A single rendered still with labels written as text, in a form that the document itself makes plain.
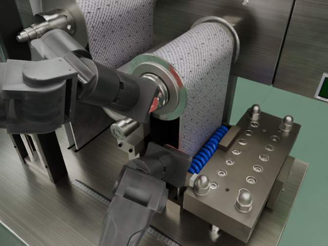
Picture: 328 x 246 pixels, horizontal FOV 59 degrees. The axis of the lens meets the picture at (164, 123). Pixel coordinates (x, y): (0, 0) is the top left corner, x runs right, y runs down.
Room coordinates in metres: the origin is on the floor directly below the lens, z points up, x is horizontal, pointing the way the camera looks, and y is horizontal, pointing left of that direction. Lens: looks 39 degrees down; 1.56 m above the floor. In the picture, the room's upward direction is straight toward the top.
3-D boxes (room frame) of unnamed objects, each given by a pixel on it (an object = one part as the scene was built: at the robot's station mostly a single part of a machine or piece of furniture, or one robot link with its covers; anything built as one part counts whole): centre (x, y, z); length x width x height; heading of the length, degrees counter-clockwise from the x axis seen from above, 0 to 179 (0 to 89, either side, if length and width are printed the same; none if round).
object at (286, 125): (0.64, -0.35, 1.05); 0.04 x 0.04 x 0.04
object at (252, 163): (0.54, -0.22, 1.00); 0.40 x 0.16 x 0.06; 146
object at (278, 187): (0.50, -0.31, 0.96); 0.10 x 0.03 x 0.11; 146
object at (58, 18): (0.62, 0.24, 1.33); 0.06 x 0.06 x 0.06; 56
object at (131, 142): (0.49, 0.07, 1.05); 0.06 x 0.05 x 0.31; 146
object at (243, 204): (0.38, -0.17, 1.05); 0.04 x 0.04 x 0.04
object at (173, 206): (0.57, -0.10, 0.92); 0.28 x 0.04 x 0.04; 146
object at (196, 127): (0.57, -0.10, 1.10); 0.23 x 0.01 x 0.18; 146
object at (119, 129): (0.46, 0.09, 1.18); 0.04 x 0.02 x 0.04; 56
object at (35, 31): (0.57, 0.27, 1.33); 0.06 x 0.03 x 0.03; 146
